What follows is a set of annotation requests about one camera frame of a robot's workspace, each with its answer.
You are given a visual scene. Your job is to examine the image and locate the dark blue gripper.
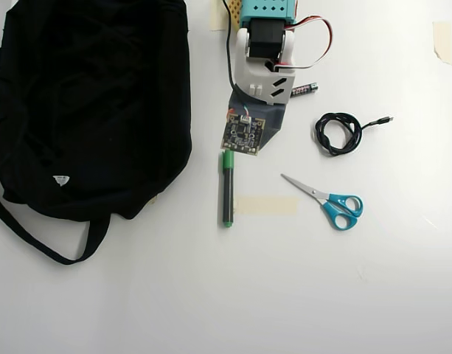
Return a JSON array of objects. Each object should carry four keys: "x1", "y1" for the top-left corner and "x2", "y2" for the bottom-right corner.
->
[{"x1": 227, "y1": 88, "x2": 286, "y2": 150}]

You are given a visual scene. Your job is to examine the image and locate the torn beige masking tape strip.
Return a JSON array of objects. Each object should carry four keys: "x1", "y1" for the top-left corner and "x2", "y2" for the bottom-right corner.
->
[{"x1": 432, "y1": 21, "x2": 452, "y2": 66}]

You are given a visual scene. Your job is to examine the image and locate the thin black camera cable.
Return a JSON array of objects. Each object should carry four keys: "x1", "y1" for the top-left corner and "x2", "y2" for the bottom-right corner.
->
[{"x1": 221, "y1": 0, "x2": 248, "y2": 117}]

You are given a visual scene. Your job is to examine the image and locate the black fabric bag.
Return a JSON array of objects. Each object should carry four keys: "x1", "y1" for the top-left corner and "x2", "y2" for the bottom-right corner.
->
[{"x1": 0, "y1": 0, "x2": 193, "y2": 266}]

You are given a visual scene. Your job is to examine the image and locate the white red servo cable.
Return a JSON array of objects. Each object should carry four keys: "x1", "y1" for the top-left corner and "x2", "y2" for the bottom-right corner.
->
[{"x1": 273, "y1": 16, "x2": 333, "y2": 71}]

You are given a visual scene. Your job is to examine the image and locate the blue-handled scissors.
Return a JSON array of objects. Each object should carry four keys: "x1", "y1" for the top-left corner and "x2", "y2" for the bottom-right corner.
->
[{"x1": 280, "y1": 173, "x2": 364, "y2": 232}]

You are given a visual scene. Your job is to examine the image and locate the black AA battery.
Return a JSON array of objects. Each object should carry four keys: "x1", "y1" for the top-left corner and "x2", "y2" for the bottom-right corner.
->
[{"x1": 291, "y1": 82, "x2": 319, "y2": 99}]

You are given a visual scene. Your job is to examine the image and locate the green marker with black barrel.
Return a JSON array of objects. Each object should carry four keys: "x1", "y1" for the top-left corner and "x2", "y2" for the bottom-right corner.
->
[{"x1": 218, "y1": 148, "x2": 237, "y2": 228}]

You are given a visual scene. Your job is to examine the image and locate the coiled black USB cable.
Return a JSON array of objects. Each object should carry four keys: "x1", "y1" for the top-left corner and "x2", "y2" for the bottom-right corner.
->
[{"x1": 313, "y1": 112, "x2": 395, "y2": 158}]

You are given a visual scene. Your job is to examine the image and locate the long beige masking tape strip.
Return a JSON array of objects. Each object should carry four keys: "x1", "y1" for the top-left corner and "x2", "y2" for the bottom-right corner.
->
[{"x1": 232, "y1": 195, "x2": 299, "y2": 217}]

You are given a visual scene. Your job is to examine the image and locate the yellow perforated robot base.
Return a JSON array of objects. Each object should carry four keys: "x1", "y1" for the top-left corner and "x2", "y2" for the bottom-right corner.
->
[{"x1": 225, "y1": 0, "x2": 245, "y2": 31}]

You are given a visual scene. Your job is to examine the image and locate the bare camera circuit board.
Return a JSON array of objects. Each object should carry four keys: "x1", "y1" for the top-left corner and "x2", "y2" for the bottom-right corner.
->
[{"x1": 220, "y1": 112, "x2": 266, "y2": 156}]

